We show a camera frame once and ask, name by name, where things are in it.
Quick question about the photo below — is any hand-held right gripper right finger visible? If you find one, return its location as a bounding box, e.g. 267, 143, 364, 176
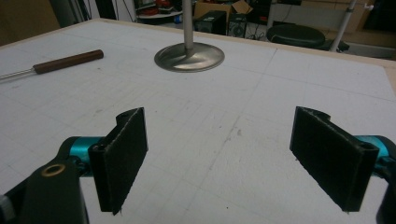
289, 105, 390, 213

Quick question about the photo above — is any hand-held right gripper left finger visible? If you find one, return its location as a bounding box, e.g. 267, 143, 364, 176
69, 106, 149, 216

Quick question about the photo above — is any metal stand with round base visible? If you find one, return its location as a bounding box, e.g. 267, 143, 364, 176
153, 0, 226, 74

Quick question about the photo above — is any black round stool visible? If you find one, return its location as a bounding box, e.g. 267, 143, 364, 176
266, 23, 327, 49

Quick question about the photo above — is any white stand pole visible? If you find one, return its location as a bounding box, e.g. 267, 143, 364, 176
329, 0, 359, 53

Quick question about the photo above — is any white round table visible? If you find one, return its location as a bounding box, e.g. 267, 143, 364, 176
136, 10, 184, 25

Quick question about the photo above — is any black speaker box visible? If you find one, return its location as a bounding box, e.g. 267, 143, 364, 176
227, 13, 248, 39

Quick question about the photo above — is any brown board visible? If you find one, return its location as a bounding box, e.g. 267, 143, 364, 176
0, 0, 62, 47

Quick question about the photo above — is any cardboard box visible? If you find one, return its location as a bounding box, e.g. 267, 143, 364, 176
192, 0, 254, 23

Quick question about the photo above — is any brown-handled metal tool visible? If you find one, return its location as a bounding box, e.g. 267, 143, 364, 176
0, 49, 105, 83

